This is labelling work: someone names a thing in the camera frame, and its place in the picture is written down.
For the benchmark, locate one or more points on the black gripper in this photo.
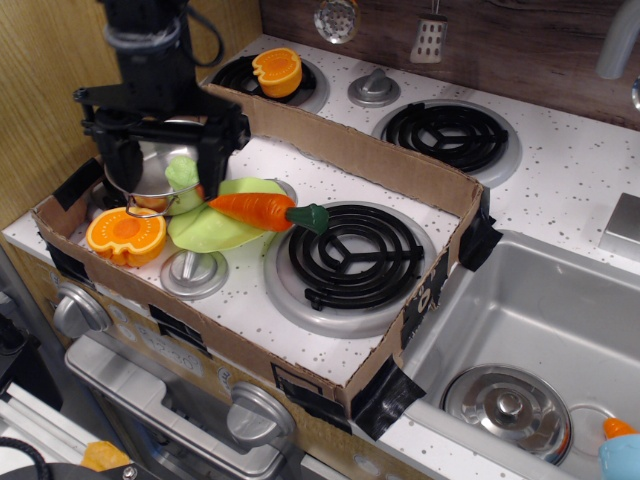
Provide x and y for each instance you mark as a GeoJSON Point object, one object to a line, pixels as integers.
{"type": "Point", "coordinates": [160, 83]}

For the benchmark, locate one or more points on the orange toy carrot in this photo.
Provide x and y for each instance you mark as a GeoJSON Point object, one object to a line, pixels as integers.
{"type": "Point", "coordinates": [271, 212]}

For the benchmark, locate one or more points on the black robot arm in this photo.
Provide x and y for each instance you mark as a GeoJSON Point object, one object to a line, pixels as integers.
{"type": "Point", "coordinates": [144, 24]}

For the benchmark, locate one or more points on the light green plate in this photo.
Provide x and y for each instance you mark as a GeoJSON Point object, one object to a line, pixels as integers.
{"type": "Point", "coordinates": [205, 230]}

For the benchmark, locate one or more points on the green toy lettuce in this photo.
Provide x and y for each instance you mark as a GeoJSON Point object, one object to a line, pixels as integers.
{"type": "Point", "coordinates": [182, 173]}

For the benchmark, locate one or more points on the small steel pot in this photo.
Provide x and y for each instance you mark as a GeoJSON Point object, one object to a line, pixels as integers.
{"type": "Point", "coordinates": [165, 168]}

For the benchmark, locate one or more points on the back left black burner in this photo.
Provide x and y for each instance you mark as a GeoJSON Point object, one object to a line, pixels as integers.
{"type": "Point", "coordinates": [311, 95]}

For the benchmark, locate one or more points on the black burner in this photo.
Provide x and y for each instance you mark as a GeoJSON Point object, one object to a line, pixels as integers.
{"type": "Point", "coordinates": [466, 136]}
{"type": "Point", "coordinates": [350, 281]}
{"type": "Point", "coordinates": [311, 95]}

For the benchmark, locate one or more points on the front orange half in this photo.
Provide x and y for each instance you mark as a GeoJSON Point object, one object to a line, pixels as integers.
{"type": "Point", "coordinates": [125, 239]}

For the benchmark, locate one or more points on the orange half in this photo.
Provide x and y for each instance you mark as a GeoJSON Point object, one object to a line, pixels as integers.
{"type": "Point", "coordinates": [278, 72]}
{"type": "Point", "coordinates": [125, 239]}

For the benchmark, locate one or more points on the back orange half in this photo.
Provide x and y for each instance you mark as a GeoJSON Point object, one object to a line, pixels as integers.
{"type": "Point", "coordinates": [278, 72]}

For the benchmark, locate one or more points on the front silver stove knob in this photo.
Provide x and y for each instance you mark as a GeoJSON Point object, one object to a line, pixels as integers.
{"type": "Point", "coordinates": [194, 276]}

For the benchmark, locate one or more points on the silver stove knob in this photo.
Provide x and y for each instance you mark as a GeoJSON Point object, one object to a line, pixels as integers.
{"type": "Point", "coordinates": [194, 276]}
{"type": "Point", "coordinates": [375, 90]}

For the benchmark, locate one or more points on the left oven knob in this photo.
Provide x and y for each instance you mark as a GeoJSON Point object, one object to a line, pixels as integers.
{"type": "Point", "coordinates": [78, 313]}

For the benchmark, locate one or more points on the oven knob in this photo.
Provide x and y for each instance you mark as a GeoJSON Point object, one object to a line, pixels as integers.
{"type": "Point", "coordinates": [78, 313]}
{"type": "Point", "coordinates": [255, 418]}

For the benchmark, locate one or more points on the hanging silver strainer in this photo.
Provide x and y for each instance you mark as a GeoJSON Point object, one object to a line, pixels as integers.
{"type": "Point", "coordinates": [337, 21]}

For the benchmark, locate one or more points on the back silver stove knob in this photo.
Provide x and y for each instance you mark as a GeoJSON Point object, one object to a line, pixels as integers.
{"type": "Point", "coordinates": [375, 90]}

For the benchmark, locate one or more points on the front right black burner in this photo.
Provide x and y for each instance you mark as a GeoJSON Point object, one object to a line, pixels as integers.
{"type": "Point", "coordinates": [350, 281]}

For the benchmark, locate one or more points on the hanging silver spatula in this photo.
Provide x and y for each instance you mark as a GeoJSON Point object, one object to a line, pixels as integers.
{"type": "Point", "coordinates": [428, 46]}

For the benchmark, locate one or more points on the right oven knob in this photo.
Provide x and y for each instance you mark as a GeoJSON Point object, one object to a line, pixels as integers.
{"type": "Point", "coordinates": [255, 418]}

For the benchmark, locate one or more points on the back right black burner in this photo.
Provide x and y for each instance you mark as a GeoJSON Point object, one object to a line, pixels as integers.
{"type": "Point", "coordinates": [466, 136]}

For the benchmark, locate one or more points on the orange cloth piece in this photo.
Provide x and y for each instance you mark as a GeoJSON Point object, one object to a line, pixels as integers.
{"type": "Point", "coordinates": [102, 455]}

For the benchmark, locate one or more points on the grey sink basin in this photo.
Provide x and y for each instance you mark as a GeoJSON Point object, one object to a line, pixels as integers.
{"type": "Point", "coordinates": [570, 320]}

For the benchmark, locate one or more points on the steel pot lid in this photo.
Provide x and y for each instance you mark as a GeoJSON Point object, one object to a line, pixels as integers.
{"type": "Point", "coordinates": [513, 405]}

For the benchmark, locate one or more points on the silver faucet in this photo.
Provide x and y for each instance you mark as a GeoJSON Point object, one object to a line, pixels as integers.
{"type": "Point", "coordinates": [619, 42]}

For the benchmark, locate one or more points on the blue orange toy bottle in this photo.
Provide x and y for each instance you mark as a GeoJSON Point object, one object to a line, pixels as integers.
{"type": "Point", "coordinates": [618, 456]}

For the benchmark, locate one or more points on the silver oven door handle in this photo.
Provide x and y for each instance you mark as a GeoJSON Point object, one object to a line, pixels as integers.
{"type": "Point", "coordinates": [175, 445]}

